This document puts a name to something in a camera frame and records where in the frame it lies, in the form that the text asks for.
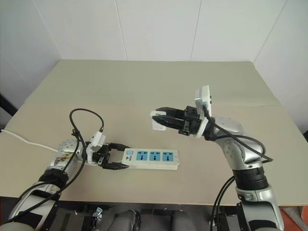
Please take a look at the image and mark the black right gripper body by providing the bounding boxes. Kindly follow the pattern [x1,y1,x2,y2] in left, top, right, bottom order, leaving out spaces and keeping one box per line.
[177,105,202,137]

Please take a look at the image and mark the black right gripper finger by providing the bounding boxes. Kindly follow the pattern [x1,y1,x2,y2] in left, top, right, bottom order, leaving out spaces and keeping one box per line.
[155,106,186,119]
[151,116,186,134]

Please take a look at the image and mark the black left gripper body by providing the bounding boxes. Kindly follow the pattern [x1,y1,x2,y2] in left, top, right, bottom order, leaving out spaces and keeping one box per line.
[92,142,113,167]

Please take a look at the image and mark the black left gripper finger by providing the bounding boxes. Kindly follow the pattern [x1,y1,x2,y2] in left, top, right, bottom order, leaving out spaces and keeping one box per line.
[109,142,132,152]
[102,162,132,171]

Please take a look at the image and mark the white charger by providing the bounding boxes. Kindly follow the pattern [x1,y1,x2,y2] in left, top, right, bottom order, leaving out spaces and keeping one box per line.
[150,110,168,132]

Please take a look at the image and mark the white power strip blue sockets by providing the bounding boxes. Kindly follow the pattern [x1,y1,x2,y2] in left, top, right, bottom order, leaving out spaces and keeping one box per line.
[115,148,180,171]

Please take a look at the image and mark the dark rounded shape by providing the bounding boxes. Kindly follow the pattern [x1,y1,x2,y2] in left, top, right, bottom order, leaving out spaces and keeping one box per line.
[171,208,193,231]
[112,208,142,231]

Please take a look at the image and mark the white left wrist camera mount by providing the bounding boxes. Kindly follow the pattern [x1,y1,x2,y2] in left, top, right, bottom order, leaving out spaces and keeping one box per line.
[85,131,107,166]

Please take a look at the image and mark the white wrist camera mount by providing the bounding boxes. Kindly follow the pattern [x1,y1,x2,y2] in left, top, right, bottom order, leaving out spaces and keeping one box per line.
[85,131,107,166]
[193,84,214,140]

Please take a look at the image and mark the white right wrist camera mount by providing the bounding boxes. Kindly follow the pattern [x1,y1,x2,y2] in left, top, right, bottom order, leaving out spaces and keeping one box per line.
[193,84,214,140]

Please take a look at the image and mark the small silver metal bracket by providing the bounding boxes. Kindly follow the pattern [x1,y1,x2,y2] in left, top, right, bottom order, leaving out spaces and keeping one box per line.
[92,206,104,220]

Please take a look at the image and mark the white power strip cord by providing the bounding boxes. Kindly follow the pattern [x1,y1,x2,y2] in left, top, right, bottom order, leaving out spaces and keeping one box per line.
[0,129,60,153]

